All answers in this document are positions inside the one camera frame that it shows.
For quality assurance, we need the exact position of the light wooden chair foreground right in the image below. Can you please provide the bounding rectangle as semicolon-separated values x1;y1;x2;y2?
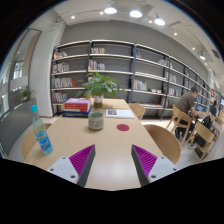
185;122;214;162

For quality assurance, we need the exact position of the clear plastic water bottle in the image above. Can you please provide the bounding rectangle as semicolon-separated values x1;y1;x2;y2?
31;105;53;154

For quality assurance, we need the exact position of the wooden chair far right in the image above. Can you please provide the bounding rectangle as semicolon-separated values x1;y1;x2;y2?
129;103;145;120

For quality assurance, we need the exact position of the light wooden chair with man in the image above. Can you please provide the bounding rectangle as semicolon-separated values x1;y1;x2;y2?
168;106;192;145

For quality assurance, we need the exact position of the green ceramic cup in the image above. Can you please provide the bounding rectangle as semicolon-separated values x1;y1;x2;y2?
88;112;104;130

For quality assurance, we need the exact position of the open white magazine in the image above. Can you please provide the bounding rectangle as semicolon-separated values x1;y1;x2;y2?
106;109;134;119

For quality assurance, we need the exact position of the small plant on ledge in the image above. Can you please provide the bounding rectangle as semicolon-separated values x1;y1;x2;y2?
21;86;34;102

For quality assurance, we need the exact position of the red middle book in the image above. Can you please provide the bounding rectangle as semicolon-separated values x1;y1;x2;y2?
63;104;90;112

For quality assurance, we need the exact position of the red round coaster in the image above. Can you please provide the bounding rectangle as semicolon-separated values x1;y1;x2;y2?
117;124;129;131

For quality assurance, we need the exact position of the potted green plant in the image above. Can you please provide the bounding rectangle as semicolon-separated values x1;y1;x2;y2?
75;72;126;108

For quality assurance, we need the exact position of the seated man brown shirt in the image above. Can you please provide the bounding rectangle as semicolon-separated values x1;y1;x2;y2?
175;87;202;139

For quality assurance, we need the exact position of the large grey bookshelf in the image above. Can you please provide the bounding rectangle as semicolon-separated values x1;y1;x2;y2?
51;40;211;119

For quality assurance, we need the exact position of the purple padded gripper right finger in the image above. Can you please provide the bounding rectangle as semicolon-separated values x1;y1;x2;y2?
131;145;178;186

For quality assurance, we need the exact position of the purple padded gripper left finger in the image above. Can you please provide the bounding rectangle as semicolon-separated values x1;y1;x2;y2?
47;145;95;187

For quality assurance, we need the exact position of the dark blue bottom book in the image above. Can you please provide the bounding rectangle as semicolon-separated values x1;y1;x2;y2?
62;109;91;118

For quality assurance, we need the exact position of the wooden chair near right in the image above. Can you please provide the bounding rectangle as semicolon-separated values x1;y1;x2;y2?
145;124;181;164

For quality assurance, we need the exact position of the pink top book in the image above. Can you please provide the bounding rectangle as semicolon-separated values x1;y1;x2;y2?
65;98;90;105

